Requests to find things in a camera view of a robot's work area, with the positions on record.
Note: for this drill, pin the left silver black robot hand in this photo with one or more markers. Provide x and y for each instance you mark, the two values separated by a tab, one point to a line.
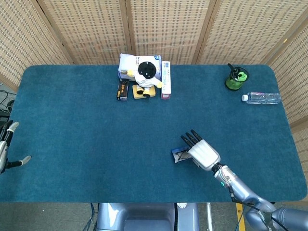
3	149

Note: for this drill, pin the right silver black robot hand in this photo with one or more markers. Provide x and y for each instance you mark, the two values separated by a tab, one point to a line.
204	154

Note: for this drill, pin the blue glasses box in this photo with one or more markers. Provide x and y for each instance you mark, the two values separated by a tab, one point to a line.
173	152

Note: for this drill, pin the right blue grey robot arm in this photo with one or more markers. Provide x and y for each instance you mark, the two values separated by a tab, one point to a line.
240	190

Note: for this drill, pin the white metal table leg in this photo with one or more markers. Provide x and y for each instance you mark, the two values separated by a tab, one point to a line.
209	216

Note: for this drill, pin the black mesh pen holder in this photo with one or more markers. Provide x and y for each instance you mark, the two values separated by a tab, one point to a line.
232	84

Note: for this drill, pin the clear plastic water bottle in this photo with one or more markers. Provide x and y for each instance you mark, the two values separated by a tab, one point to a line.
262	98

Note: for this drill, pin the teal blue table mat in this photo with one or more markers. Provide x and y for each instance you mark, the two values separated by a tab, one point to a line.
84	144

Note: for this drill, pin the pink white carton box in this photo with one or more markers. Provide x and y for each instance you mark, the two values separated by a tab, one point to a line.
166	79

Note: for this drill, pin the bright green cloth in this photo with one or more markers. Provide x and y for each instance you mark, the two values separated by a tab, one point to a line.
243	76

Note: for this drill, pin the blue grey robot torso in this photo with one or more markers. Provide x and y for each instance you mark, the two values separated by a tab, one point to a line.
144	216

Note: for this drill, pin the yellow sponge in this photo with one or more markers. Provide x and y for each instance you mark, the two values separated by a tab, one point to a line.
136	95

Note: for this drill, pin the black bent tool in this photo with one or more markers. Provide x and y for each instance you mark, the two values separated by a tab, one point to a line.
231	67

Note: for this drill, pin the black plush toy white coat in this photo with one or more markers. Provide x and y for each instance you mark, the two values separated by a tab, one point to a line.
145	80

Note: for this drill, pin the small black carton box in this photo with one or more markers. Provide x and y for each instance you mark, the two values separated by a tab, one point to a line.
122	90

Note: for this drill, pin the white blue tissue pack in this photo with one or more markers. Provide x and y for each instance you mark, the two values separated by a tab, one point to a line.
127	62

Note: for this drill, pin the woven wooden folding screen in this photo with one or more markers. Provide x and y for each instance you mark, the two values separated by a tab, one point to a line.
168	29

